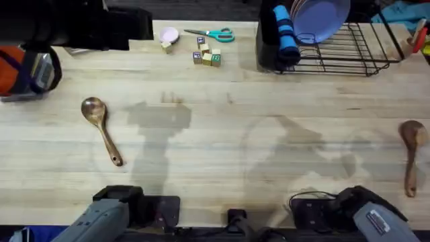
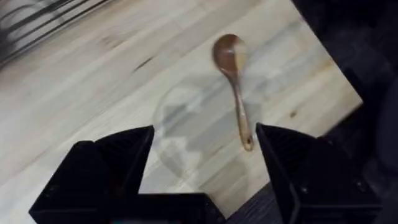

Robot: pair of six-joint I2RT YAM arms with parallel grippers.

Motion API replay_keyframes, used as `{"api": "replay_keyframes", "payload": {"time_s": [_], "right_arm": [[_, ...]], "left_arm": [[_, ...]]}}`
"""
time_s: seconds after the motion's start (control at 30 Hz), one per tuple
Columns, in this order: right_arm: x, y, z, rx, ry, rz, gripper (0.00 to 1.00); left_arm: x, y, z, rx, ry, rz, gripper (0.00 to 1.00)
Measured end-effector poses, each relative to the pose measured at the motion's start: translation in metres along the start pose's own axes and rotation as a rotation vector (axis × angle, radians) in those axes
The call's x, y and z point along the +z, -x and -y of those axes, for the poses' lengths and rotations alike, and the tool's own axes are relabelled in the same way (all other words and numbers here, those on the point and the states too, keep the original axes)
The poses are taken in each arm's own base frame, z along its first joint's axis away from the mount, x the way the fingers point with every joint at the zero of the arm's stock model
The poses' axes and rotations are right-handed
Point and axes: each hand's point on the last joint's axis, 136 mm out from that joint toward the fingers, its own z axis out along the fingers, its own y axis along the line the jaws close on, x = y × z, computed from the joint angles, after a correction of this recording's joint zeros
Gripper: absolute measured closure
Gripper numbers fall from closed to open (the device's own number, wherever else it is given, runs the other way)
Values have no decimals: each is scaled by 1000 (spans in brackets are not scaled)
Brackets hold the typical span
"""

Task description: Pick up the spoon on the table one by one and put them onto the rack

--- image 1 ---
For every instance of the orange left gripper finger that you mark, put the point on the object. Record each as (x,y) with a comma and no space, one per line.
(10,70)

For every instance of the grey black left gripper body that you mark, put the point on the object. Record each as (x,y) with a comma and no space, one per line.
(42,74)

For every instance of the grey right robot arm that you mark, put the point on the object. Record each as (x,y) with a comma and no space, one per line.
(379,222)

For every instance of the wooden spoon with round bowl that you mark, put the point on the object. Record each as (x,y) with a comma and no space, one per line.
(95,112)

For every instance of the dark wooden spoon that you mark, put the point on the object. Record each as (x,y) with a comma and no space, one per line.
(412,134)

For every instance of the plain wooden toy block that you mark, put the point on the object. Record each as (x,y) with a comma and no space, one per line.
(204,49)
(207,59)
(166,47)

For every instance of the wooden block with purple face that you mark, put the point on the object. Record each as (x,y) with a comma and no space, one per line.
(197,58)
(201,40)

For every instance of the blue cloth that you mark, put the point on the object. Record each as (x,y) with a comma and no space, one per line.
(40,233)

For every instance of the wooden block with green face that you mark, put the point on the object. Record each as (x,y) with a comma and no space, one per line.
(216,58)

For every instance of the black clamp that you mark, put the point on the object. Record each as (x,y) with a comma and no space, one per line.
(236,218)

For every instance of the blue striped cylinder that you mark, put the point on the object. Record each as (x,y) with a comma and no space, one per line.
(286,33)

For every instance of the pink plate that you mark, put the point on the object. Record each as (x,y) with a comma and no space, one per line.
(294,8)

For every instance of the purple plate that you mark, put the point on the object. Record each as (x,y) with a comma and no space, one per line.
(322,18)

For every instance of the teal cloth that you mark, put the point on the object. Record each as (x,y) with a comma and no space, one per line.
(404,11)

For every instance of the red and wooden toy heap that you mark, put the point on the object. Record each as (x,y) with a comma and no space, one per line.
(420,38)

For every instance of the black rail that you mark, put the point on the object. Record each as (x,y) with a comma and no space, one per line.
(208,236)

